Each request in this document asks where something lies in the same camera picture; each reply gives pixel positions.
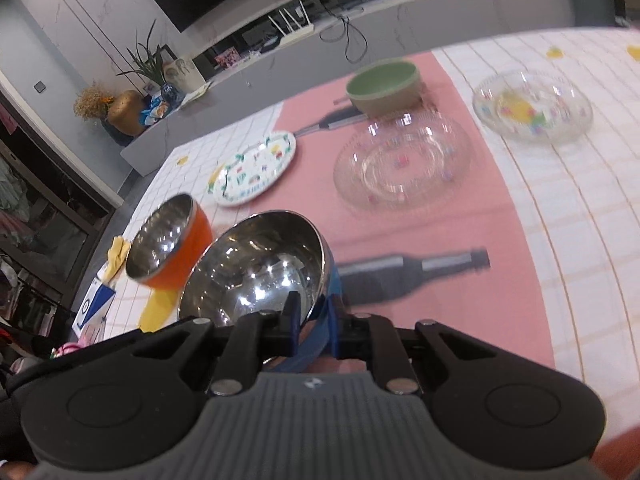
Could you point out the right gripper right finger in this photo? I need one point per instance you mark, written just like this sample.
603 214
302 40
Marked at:
374 340

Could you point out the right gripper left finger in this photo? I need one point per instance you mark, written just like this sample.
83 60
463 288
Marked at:
243 348

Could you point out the blue steel bowl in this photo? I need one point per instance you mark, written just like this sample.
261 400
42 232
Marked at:
253 266

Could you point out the white painted ceramic plate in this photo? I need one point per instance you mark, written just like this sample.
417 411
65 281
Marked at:
251 171

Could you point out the large clear glass plate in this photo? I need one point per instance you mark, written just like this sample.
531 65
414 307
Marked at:
403 161

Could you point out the green ceramic bowl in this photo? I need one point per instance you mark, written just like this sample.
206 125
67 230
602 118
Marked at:
385 87

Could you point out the yellow cloth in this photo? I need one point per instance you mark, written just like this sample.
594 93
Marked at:
115 257

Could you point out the blue white box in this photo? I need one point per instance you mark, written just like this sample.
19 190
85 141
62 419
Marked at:
90 319

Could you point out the checkered lemon tablecloth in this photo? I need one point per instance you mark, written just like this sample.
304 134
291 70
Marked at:
560 223

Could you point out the golden vase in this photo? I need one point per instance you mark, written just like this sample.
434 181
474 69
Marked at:
124 113

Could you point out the grey tv bench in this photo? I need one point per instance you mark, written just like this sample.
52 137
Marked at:
339 45

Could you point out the small clear glass plate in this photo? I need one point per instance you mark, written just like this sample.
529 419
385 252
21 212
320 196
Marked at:
532 107

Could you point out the potted green plant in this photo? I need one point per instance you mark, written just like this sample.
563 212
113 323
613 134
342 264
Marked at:
149 64

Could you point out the white wifi router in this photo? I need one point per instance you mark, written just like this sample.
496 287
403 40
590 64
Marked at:
291 22

